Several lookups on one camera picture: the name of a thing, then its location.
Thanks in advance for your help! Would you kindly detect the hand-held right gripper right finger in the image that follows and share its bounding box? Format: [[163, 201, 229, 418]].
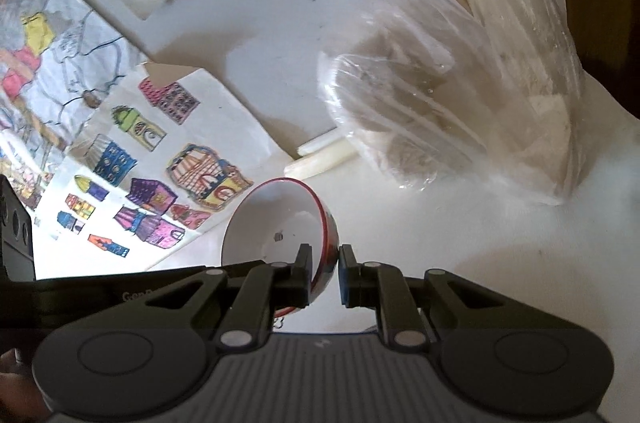
[[339, 244, 503, 349]]

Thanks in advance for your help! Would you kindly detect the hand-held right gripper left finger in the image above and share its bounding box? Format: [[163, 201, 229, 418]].
[[145, 244, 313, 349]]

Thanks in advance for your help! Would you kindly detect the white bowl with red rim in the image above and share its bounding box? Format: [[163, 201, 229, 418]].
[[221, 177, 341, 319]]

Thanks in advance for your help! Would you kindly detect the thick white roll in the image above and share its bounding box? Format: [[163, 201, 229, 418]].
[[285, 140, 360, 179]]

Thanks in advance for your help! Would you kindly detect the thin white roll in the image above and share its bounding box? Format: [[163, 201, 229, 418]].
[[297, 132, 346, 156]]

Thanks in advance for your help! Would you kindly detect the paper sheet with house drawings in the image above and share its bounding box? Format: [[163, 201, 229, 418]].
[[35, 63, 275, 273]]

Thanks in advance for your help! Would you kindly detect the colourful drawing sheet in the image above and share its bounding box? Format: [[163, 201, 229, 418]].
[[0, 0, 151, 214]]

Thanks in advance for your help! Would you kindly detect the clear plastic bag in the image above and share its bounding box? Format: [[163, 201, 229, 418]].
[[317, 0, 586, 206]]

